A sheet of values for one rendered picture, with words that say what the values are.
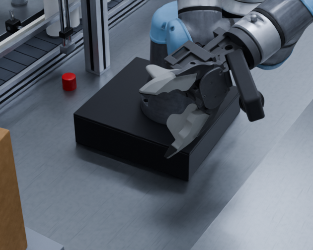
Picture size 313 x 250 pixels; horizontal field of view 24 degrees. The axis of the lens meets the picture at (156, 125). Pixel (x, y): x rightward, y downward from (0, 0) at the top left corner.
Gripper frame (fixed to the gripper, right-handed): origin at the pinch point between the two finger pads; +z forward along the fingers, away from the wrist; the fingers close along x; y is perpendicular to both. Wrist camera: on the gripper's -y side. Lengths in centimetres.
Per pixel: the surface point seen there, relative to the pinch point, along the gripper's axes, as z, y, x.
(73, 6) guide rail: -23, 74, -29
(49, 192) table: 13.1, 31.9, -31.6
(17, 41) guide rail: -4, 67, -23
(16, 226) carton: 23.1, 18.3, -18.4
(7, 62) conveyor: -1, 73, -31
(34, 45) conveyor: -10, 76, -33
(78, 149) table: 2, 40, -35
